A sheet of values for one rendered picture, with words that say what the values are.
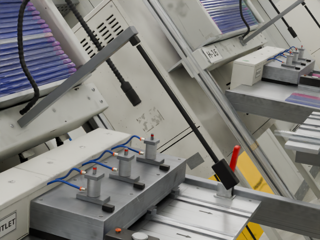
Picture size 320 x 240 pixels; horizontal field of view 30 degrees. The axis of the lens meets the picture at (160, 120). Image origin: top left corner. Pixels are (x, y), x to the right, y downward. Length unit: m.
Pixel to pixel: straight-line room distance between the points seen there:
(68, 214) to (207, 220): 0.27
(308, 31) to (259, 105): 3.58
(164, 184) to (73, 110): 0.26
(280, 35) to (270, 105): 6.81
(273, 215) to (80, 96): 0.46
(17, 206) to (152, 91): 1.20
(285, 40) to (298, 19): 3.24
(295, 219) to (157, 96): 1.00
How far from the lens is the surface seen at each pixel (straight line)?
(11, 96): 1.07
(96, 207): 0.95
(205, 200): 1.17
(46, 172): 1.03
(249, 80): 2.15
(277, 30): 8.75
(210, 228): 1.05
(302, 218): 1.19
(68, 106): 1.22
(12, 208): 0.94
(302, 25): 5.52
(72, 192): 1.00
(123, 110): 2.15
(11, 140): 1.06
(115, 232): 0.91
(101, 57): 0.98
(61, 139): 1.29
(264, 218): 1.21
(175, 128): 2.08
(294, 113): 1.94
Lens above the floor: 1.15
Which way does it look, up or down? 3 degrees up
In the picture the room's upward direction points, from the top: 34 degrees counter-clockwise
